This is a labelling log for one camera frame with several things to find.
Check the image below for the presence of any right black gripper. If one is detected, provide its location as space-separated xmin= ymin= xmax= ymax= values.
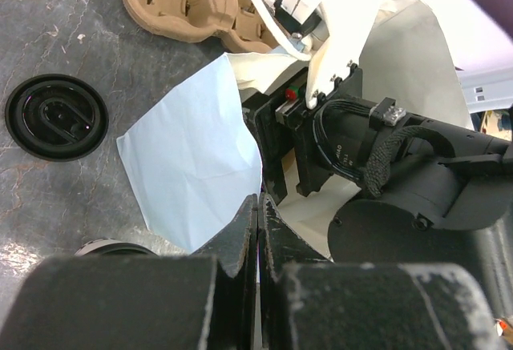
xmin=242 ymin=68 xmax=363 ymax=203

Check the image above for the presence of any black coffee cup lid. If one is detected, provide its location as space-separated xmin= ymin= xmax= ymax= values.
xmin=75 ymin=239 xmax=156 ymax=256

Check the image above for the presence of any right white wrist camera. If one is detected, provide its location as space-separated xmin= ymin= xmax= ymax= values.
xmin=280 ymin=0 xmax=382 ymax=110

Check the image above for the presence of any light blue paper bag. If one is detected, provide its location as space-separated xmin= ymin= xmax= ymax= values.
xmin=117 ymin=0 xmax=472 ymax=252

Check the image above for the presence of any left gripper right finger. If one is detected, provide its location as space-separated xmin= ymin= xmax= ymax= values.
xmin=258 ymin=194 xmax=503 ymax=349

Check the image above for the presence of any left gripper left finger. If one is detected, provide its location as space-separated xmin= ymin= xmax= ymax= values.
xmin=1 ymin=195 xmax=257 ymax=349

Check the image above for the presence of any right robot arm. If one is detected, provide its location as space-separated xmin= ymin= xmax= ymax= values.
xmin=242 ymin=65 xmax=512 ymax=262

